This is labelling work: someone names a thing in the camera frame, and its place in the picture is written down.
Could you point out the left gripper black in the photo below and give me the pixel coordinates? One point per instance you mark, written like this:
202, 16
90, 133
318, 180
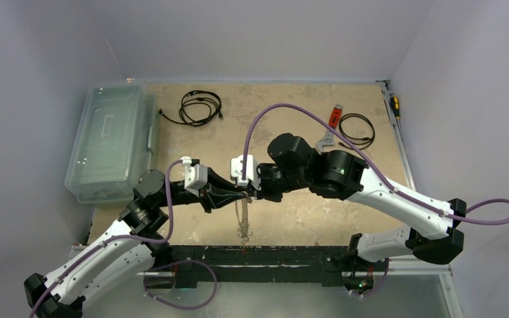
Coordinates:
209, 197

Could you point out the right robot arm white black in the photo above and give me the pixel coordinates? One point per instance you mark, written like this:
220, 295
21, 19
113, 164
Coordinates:
428, 231

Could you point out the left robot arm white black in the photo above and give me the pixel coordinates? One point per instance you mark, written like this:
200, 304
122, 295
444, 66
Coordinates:
134, 241

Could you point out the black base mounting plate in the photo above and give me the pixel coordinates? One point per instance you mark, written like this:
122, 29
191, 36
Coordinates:
329, 266

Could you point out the clear plastic storage bin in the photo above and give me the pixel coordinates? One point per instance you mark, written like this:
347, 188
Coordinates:
113, 145

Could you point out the yellow black screwdriver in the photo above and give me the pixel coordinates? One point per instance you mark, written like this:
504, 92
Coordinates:
395, 107

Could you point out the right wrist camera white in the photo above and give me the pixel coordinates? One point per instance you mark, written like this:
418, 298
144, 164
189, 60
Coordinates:
243, 171

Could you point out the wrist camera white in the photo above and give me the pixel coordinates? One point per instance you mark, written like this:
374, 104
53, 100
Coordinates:
243, 171
195, 174

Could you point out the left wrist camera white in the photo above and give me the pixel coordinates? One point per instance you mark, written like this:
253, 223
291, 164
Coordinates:
195, 174

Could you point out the red handled adjustable wrench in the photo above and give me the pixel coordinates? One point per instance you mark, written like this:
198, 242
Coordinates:
328, 138

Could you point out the aluminium frame rail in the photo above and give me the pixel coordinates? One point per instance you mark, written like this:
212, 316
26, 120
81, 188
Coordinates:
246, 101

